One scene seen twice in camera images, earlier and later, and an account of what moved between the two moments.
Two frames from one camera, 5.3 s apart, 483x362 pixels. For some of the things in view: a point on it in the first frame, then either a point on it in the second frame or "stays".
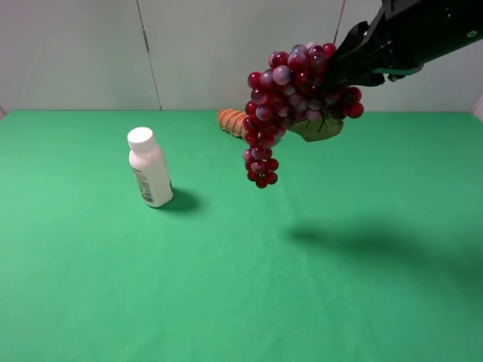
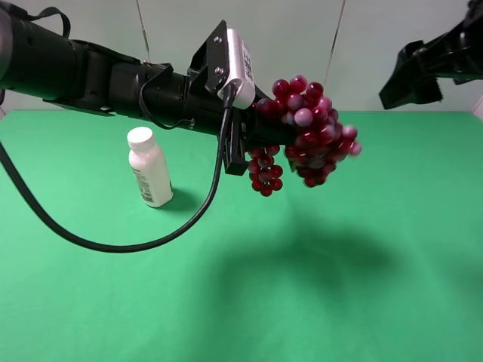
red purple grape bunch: x=290 y=92 to x=320 y=142
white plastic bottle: x=150 y=167 stays
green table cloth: x=367 y=247 stays
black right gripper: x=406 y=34 to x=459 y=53
